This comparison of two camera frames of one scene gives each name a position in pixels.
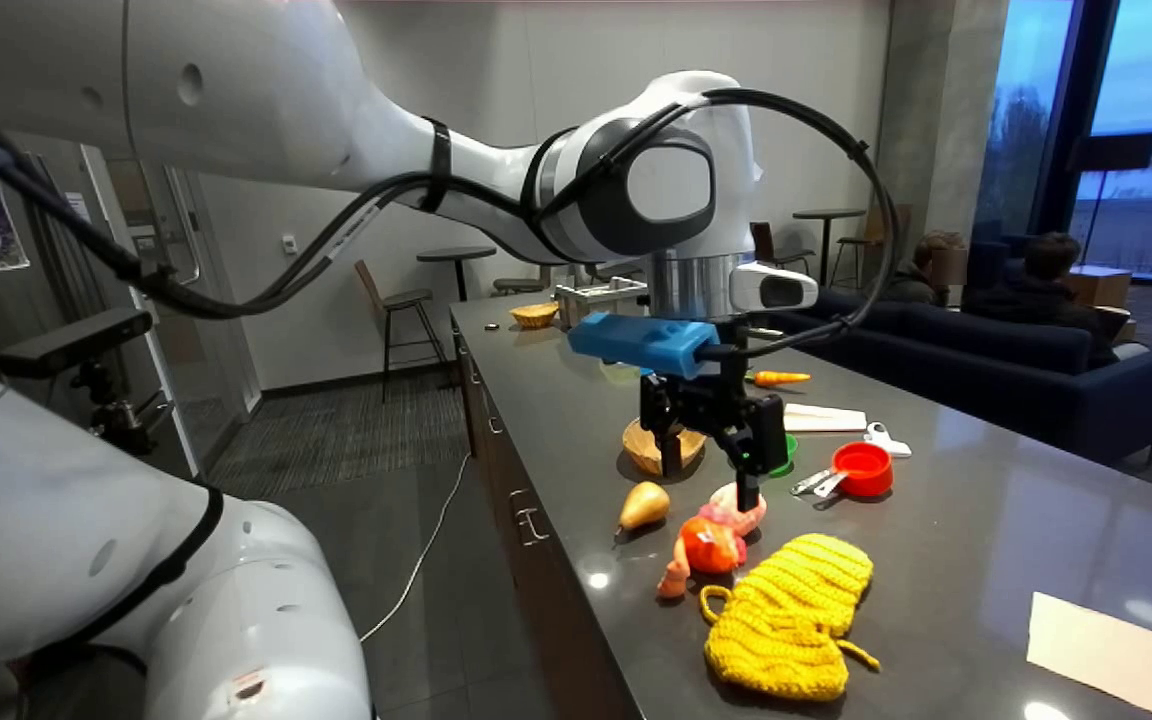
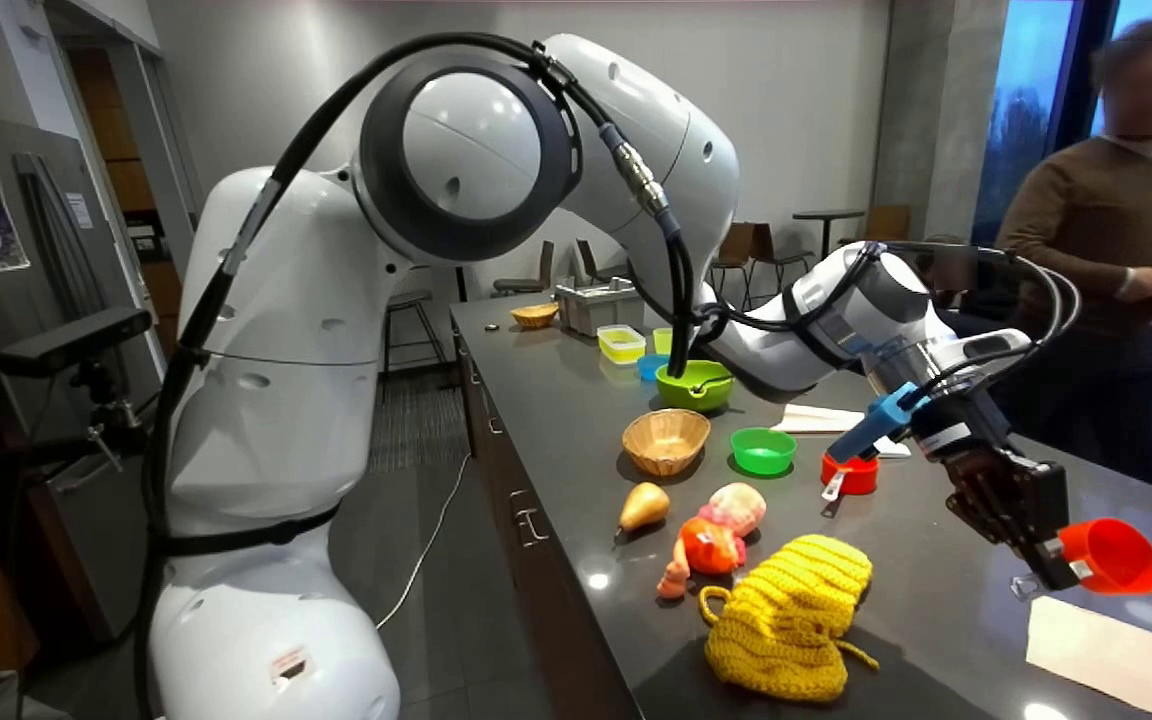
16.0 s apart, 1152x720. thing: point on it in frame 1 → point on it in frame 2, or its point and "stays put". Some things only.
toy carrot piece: x=679 y=575 stays put
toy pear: x=647 y=506 stays put
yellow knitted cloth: x=786 y=617 stays put
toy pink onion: x=725 y=509 stays put
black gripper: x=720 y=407 → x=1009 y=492
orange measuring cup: x=857 y=475 → x=1116 y=553
